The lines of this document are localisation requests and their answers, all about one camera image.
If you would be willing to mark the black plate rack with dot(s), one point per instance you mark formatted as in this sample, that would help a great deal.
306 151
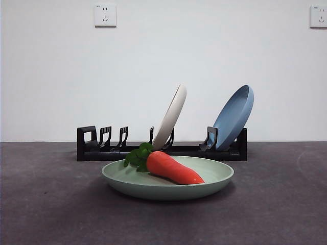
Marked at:
87 154

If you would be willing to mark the blue plate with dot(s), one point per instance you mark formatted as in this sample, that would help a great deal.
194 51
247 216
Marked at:
233 122

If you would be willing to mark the beige plate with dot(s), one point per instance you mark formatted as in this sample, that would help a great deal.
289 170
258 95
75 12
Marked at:
171 114

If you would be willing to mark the pale green plate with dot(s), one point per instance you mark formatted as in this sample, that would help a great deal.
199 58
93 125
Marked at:
166 192

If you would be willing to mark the white wall socket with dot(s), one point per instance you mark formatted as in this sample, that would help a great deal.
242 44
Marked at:
105 15
318 16

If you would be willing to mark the orange carrot with green leaves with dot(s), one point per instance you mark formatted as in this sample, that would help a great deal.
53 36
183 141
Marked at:
171 166

